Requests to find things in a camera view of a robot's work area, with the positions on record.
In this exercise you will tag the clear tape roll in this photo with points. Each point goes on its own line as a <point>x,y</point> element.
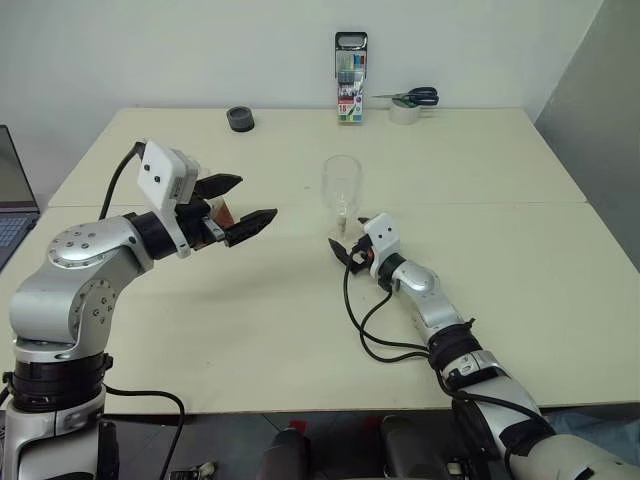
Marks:
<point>405,115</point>

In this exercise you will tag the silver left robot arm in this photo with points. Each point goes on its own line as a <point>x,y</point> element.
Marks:
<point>75,250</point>

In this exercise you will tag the small red tag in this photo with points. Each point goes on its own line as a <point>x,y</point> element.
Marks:
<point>298,426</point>

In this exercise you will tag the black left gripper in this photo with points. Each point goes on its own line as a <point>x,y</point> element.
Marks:
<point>197,225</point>

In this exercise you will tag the black round tape roll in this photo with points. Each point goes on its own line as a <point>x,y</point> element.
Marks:
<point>241,120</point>

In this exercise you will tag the clear wine glass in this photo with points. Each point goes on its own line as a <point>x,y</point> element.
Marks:
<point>342,185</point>

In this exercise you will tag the blue plastic sheet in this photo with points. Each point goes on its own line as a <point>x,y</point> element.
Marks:
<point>595,425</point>

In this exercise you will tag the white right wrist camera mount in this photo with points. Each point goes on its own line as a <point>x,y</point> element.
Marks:
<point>382,240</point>

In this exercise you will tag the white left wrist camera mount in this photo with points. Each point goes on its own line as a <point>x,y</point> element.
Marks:
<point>160,172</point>

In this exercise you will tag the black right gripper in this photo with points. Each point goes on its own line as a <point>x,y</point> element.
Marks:
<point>361,252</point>

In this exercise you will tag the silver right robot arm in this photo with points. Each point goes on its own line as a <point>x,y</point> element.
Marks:
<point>425,280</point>

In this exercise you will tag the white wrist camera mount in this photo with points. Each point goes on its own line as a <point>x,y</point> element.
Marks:
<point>160,172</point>
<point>382,240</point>

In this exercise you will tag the colour marker pen box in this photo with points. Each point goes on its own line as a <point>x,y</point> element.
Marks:
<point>351,80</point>

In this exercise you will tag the dark rounded shape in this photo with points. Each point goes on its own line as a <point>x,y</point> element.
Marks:
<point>412,450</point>
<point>285,455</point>

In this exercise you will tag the grey laptop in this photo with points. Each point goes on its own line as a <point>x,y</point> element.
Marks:
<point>12,220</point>

